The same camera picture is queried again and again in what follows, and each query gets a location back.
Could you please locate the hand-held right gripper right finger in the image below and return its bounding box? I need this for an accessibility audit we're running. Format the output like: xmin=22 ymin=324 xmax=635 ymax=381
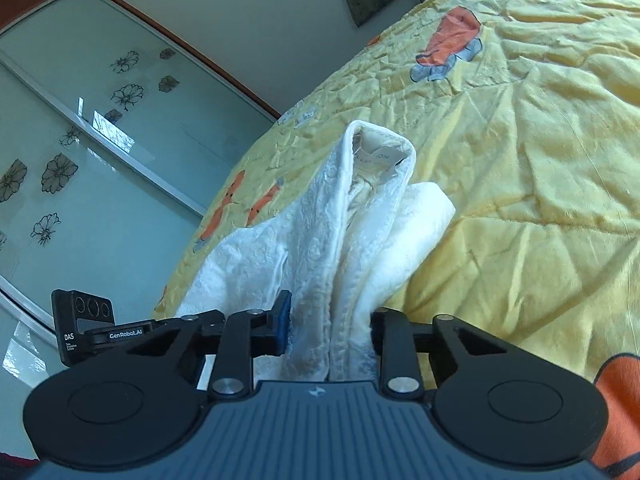
xmin=369 ymin=306 xmax=516 ymax=402

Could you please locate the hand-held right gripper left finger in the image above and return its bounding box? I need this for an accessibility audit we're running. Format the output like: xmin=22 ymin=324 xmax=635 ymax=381
xmin=119 ymin=290 xmax=294 ymax=402

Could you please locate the yellow quilt with orange print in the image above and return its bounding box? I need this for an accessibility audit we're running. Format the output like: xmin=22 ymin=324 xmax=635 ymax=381
xmin=155 ymin=0 xmax=640 ymax=480

